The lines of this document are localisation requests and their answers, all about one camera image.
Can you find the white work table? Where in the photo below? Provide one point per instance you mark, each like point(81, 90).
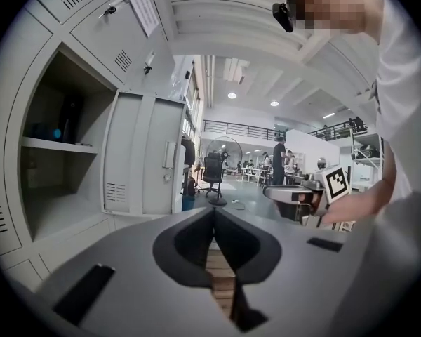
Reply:
point(254, 174)

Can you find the grey metal locker cabinet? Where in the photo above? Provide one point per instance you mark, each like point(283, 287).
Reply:
point(28, 65)

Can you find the person's right hand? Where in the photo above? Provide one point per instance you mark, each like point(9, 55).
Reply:
point(354, 205)

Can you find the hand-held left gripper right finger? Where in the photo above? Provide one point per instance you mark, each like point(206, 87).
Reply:
point(294, 279)

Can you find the black key bunch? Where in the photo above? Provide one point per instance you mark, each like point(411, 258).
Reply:
point(108, 11)
point(147, 69)

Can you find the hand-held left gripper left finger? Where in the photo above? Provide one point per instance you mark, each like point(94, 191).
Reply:
point(133, 286)

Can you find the black office chair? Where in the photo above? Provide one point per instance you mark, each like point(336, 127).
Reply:
point(213, 170)

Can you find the dark object with blue spot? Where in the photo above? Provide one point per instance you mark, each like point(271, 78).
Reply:
point(49, 132)

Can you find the person's white shirt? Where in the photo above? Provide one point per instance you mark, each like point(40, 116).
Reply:
point(403, 93)

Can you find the black mezzanine railing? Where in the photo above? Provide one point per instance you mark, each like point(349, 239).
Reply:
point(238, 129)

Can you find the person's right forearm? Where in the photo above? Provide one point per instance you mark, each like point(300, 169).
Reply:
point(384, 177)

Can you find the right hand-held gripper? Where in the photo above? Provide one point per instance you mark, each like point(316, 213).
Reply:
point(287, 197)

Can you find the black bottle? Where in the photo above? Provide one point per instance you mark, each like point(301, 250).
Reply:
point(70, 119)

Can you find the grey metal locker door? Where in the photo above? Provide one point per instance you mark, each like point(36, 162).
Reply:
point(140, 153)

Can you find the black standing fan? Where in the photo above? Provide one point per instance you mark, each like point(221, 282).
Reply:
point(224, 147)

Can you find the white paper notice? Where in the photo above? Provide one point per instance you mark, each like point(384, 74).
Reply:
point(144, 12)

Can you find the blue bin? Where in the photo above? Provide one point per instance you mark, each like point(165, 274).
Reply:
point(188, 203)

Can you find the round ceiling light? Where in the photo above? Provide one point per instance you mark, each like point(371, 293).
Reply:
point(232, 95)
point(274, 103)

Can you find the person's head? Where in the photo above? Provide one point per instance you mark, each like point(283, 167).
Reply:
point(333, 9)

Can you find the white metal shelving rack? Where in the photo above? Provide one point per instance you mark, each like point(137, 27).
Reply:
point(366, 156)

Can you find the black head-worn camera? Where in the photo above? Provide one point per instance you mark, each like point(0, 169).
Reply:
point(283, 16)

